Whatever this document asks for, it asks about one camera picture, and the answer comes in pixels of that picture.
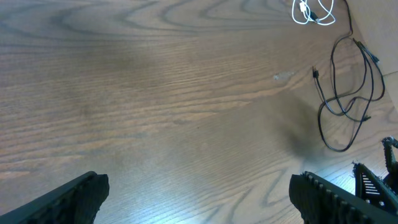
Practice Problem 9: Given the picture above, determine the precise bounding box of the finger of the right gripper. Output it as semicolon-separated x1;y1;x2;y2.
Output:
382;136;397;174
353;163;397;215

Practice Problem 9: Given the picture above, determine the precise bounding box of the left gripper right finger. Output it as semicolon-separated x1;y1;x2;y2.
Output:
289;172;397;224

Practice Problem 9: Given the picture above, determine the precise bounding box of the black cable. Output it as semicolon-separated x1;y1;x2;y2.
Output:
312;37;386;123
317;0;373;153

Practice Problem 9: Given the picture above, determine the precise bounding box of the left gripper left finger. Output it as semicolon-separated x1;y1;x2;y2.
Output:
1;171;109;224

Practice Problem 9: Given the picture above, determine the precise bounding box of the white cable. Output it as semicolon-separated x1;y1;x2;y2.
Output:
291;0;336;26

